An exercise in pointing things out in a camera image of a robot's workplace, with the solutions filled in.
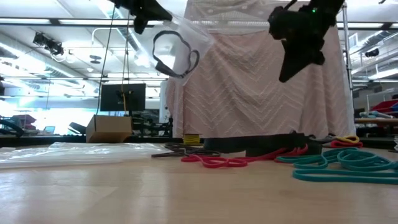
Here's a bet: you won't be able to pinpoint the black computer monitor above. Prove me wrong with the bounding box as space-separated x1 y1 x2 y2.
99 83 147 112

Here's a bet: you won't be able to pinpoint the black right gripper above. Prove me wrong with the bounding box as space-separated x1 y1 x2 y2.
267 5 330 83

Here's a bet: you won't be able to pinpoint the black hanging cable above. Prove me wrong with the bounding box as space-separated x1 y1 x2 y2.
95 4 117 115
121 7 133 94

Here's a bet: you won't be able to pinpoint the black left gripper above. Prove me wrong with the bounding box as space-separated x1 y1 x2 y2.
108 0 174 35

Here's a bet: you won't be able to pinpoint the clear plastic zip bag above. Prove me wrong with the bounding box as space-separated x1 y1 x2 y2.
136 12 216 87

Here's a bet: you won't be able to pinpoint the chrome wire rack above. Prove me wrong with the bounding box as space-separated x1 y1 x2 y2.
329 1 356 105

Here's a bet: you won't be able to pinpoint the dark brown rubber band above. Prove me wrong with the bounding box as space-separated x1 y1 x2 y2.
164 142 221 157
151 149 187 159

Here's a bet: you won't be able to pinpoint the black aluminium frame rail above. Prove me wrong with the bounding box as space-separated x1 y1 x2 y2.
0 136 88 147
124 138 206 144
362 136 396 149

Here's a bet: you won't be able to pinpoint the clear zip bag stack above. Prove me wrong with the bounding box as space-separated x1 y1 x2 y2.
0 142 174 169

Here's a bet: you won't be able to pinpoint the teal rubber band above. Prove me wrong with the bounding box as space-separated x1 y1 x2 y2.
276 148 341 166
292 169 398 185
337 148 398 172

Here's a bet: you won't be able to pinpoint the black desk equipment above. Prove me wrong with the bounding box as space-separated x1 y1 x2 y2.
132 114 174 138

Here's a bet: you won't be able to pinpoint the pink chevron cloth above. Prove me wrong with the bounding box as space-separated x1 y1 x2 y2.
165 0 357 139

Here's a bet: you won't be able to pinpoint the red fabric pile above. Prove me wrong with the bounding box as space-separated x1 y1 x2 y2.
369 98 398 113

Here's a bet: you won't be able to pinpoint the long red rubber band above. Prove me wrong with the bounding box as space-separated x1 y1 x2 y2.
270 144 310 164
228 149 290 165

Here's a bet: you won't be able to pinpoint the brown cardboard box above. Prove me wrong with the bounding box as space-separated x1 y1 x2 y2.
86 114 134 143

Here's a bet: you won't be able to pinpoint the yellow and red bands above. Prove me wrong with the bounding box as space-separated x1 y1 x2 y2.
317 134 364 149

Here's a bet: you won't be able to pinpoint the wooden side table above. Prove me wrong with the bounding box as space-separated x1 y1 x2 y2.
354 117 398 138

